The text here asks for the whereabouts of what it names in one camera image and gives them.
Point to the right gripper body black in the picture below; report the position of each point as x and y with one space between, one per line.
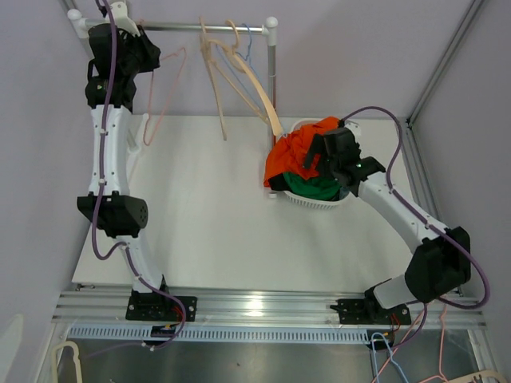
333 166

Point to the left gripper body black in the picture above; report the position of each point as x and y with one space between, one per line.
140 57

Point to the orange t shirt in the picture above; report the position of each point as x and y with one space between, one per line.
290 151

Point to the green t shirt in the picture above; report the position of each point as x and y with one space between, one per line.
318 188

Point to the beige wooden hanger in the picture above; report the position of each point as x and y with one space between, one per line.
205 49
228 63

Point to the pink wire hanger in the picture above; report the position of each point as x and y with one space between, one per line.
164 84

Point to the black t shirt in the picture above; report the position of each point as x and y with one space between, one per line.
278 183

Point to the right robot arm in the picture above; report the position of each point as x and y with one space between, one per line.
439 260

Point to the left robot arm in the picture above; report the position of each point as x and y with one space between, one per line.
118 219

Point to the white plastic basket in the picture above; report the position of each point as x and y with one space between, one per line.
308 202

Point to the metal clothes rack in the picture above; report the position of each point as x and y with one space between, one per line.
83 25

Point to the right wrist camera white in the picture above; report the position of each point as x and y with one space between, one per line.
353 127

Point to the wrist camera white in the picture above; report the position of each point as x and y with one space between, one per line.
119 11
353 127

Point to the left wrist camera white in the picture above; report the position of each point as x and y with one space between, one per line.
119 11

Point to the aluminium frame post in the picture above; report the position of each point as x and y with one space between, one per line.
448 54

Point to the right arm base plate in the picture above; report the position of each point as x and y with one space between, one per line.
357 311

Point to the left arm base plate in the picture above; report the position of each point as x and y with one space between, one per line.
153 307

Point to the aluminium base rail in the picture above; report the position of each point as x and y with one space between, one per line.
98 313

